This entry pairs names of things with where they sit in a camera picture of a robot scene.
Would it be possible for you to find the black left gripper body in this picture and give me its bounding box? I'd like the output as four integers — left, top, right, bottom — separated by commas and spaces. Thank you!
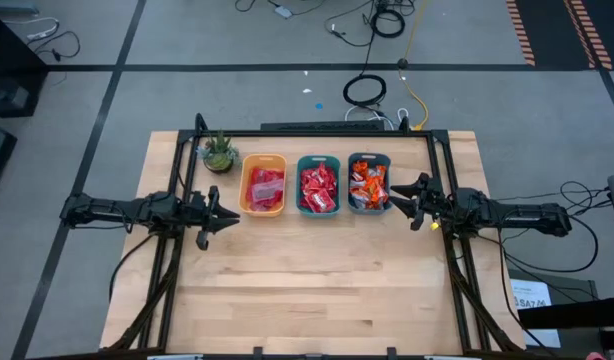
186, 185, 221, 251

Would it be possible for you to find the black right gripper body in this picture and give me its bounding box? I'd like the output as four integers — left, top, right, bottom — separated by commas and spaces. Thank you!
411, 172, 456, 231

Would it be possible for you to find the pale pink Twizzlers packet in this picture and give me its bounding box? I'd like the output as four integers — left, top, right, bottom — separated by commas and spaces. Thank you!
251, 179, 286, 202

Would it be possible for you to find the yellow plastic bin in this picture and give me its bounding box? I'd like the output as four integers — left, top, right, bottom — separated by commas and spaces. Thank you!
236, 152, 289, 218

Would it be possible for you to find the dark teal plastic bin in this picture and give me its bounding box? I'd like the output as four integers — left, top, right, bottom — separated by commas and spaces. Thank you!
346, 151, 393, 216

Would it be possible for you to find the red Skittles packet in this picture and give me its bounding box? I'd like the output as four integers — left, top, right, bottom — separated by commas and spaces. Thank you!
300, 167, 321, 194
306, 189, 337, 214
316, 163, 338, 190

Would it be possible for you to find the green potted plant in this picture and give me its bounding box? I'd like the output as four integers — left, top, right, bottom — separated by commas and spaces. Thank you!
196, 130, 241, 175

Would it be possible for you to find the white paper sign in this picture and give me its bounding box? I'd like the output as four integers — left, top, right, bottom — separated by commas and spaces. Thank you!
509, 277, 563, 350

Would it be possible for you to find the black desk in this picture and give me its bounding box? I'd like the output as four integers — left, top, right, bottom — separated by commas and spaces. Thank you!
516, 279, 614, 360

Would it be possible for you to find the black cabinet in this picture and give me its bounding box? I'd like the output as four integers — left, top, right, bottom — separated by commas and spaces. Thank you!
0, 9, 49, 119

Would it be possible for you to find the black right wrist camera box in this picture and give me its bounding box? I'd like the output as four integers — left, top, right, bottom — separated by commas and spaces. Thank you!
429, 192, 456, 221

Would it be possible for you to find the white floor cable loop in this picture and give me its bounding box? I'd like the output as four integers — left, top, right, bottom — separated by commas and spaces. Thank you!
343, 104, 394, 130

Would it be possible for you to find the black coiled floor cable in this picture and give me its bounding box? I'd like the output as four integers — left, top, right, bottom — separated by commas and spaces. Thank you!
341, 72, 389, 108
368, 6, 407, 40

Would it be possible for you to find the yellow power cable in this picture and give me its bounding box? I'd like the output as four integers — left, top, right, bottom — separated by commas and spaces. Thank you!
396, 0, 432, 132

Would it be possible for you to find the black power cable bundle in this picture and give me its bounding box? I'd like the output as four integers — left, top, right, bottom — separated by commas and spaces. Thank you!
486, 179, 613, 275

